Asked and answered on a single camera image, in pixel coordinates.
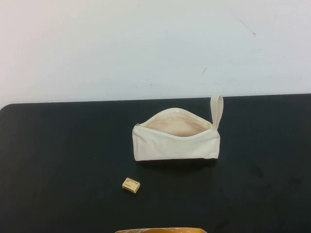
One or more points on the yellow orange object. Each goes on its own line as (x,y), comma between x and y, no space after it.
(158,230)

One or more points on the small tan eraser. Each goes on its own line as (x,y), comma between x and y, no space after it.
(130,185)

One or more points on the white canvas pencil case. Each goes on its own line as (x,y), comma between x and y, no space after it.
(170,145)

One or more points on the black table mat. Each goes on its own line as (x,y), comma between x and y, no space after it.
(48,157)

